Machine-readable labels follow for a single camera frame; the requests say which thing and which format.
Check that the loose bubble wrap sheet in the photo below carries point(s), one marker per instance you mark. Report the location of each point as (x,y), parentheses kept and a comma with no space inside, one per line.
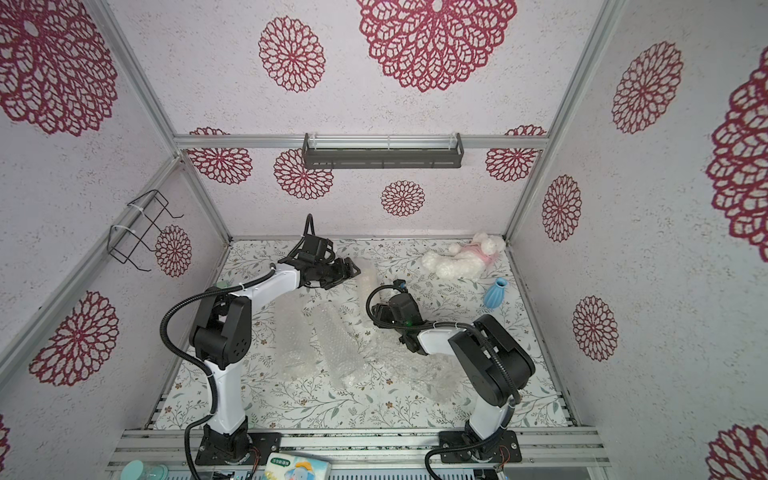
(295,356)

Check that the teal bottle cap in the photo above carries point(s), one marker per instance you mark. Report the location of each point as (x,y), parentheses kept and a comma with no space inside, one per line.
(142,470)

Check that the blue vase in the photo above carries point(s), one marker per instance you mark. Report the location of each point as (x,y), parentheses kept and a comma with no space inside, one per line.
(495,294)

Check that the tissue pack with cartoon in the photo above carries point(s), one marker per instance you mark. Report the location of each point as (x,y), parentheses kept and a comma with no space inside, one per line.
(281,466)

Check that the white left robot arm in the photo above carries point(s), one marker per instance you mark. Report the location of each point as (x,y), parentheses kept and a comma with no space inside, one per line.
(221,336)

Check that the bubble wrap around vase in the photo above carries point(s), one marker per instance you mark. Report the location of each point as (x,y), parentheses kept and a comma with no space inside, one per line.
(356,353)

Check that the white plush dog pink shirt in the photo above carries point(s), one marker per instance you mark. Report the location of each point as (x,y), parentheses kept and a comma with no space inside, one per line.
(465,261)

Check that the black wall shelf rack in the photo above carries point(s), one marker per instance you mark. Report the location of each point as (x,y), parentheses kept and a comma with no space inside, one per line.
(408,153)

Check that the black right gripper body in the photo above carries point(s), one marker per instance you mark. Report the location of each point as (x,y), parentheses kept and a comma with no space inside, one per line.
(384,315)

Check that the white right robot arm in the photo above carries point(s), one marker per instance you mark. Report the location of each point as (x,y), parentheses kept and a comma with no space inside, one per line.
(496,365)

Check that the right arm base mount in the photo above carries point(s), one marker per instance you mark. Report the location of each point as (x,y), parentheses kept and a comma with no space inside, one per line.
(464,447)

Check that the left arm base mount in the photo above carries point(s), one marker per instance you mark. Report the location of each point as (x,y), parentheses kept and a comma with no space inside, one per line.
(238,448)

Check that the black wire wall basket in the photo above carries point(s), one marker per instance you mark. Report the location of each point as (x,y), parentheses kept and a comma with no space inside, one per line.
(126,237)

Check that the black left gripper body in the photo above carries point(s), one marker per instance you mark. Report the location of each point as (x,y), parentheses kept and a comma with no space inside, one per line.
(334,273)

